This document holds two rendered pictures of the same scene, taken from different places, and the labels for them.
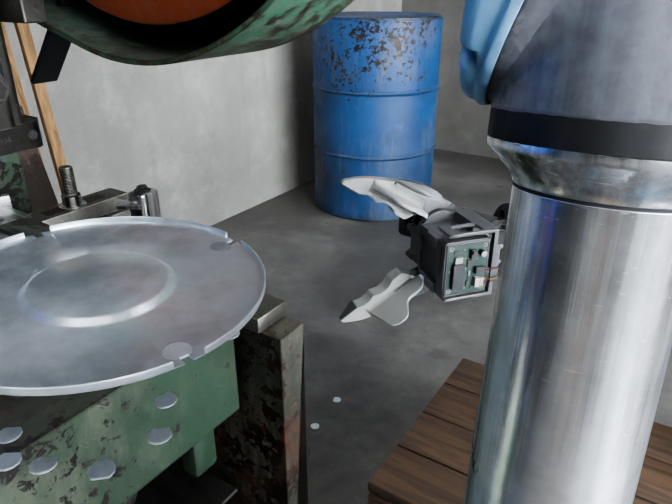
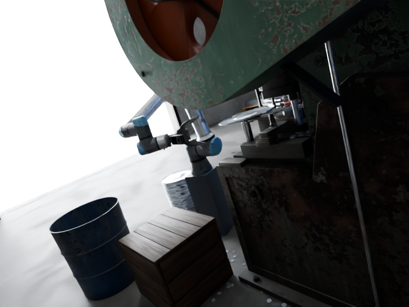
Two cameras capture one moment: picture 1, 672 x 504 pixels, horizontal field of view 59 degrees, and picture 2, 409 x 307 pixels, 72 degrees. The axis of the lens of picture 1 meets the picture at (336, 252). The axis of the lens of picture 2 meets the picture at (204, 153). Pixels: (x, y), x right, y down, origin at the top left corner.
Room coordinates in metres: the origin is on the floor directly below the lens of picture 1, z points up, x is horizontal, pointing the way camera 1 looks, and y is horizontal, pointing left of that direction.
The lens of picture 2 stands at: (1.86, 0.45, 1.00)
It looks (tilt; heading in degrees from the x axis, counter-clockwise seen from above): 13 degrees down; 200
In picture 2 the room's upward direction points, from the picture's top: 18 degrees counter-clockwise
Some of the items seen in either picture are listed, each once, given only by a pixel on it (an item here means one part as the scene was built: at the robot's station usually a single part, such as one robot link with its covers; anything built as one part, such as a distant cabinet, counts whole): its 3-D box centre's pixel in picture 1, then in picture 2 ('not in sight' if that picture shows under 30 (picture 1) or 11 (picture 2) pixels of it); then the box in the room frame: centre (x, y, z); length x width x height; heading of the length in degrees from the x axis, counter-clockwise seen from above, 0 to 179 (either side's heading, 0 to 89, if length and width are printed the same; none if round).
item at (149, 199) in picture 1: (147, 222); (247, 130); (0.68, 0.24, 0.75); 0.03 x 0.03 x 0.10; 57
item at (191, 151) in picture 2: not in sight; (195, 148); (0.17, -0.23, 0.62); 0.13 x 0.12 x 0.14; 66
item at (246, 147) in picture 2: not in sight; (299, 132); (0.61, 0.44, 0.68); 0.45 x 0.30 x 0.06; 147
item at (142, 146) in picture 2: not in sight; (148, 145); (0.61, -0.29, 0.78); 0.11 x 0.08 x 0.09; 109
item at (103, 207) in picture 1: (78, 202); (272, 127); (0.75, 0.35, 0.76); 0.17 x 0.06 x 0.10; 147
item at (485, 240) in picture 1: (473, 244); (178, 136); (0.55, -0.14, 0.78); 0.12 x 0.09 x 0.08; 109
